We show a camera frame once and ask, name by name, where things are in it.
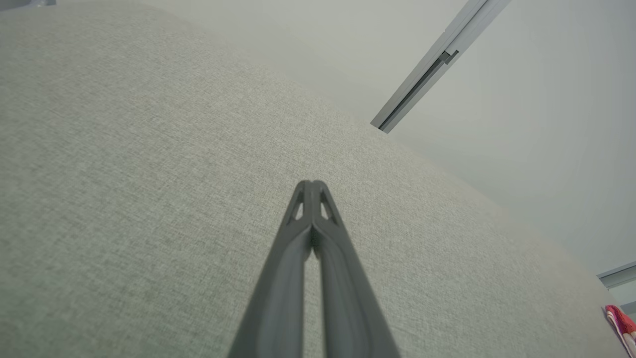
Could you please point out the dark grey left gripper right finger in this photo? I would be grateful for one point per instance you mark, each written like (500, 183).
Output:
(348, 308)

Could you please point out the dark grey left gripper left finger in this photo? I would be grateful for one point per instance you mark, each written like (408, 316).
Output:
(278, 298)

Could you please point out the red white jersey shirt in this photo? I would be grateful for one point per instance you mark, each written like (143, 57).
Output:
(623, 325)

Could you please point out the grey fabric sofa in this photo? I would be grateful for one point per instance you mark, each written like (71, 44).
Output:
(149, 174)

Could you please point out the grey metal partition post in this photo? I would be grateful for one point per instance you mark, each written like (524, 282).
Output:
(437, 57)

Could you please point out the grey wall baseboard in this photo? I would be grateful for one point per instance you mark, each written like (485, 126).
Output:
(618, 276)

